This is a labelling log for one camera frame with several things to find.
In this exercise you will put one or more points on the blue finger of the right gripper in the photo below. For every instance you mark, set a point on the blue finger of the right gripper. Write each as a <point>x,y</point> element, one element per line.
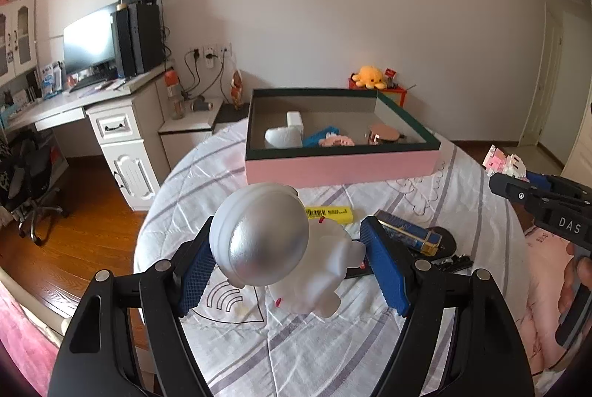
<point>517,191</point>
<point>547,183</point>

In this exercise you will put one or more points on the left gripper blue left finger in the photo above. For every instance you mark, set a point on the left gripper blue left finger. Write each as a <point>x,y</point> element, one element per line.
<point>194,269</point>

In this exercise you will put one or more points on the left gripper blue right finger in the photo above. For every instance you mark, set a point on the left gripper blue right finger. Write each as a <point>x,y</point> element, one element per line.
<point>391,264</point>

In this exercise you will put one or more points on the white astronaut figure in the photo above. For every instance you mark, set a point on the white astronaut figure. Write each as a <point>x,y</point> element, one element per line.
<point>261,237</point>

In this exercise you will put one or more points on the person's right hand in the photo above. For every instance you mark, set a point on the person's right hand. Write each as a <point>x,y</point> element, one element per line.
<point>582,271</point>

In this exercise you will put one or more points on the pink white block toy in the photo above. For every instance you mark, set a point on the pink white block toy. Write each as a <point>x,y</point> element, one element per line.
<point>497,162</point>

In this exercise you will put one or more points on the white low cabinet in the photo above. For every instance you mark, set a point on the white low cabinet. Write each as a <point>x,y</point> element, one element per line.
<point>202,119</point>

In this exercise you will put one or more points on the copper lid jar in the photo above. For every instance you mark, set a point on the copper lid jar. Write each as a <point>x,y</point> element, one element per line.
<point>383,134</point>

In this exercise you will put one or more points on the pink block figure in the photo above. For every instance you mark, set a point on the pink block figure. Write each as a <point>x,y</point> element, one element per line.
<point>335,140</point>

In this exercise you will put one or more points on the blue toy piece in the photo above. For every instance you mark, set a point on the blue toy piece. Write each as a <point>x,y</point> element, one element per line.
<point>313,140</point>

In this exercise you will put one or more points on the pink and green storage box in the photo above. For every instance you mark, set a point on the pink and green storage box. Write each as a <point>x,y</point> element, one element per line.
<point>352,112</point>

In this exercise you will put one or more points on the white plastic dome object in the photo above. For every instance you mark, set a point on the white plastic dome object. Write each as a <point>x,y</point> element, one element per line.
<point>283,137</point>

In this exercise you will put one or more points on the red toy crate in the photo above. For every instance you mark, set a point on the red toy crate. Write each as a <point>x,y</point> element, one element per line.
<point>396,94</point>

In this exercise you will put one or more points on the white desk with drawers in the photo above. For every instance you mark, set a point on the white desk with drawers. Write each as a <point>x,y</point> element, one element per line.
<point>120,122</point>

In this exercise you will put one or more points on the white square adapter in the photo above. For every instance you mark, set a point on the white square adapter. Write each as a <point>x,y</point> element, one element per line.
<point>294,120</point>

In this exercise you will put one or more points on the orange octopus plush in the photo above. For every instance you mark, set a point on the orange octopus plush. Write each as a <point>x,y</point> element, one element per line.
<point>369,77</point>

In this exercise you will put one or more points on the orange cap bottle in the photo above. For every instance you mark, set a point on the orange cap bottle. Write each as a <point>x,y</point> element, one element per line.
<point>175,94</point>

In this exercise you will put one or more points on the office chair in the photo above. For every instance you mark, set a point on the office chair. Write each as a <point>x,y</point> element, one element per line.
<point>26,190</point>

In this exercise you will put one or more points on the black computer tower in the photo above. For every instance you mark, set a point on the black computer tower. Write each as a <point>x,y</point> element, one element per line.
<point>137,39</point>

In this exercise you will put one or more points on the computer monitor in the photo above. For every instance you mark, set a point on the computer monitor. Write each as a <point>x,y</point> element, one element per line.
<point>88,41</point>

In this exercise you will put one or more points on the white glass-door cabinet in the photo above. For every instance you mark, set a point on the white glass-door cabinet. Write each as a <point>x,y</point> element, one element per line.
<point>17,44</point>

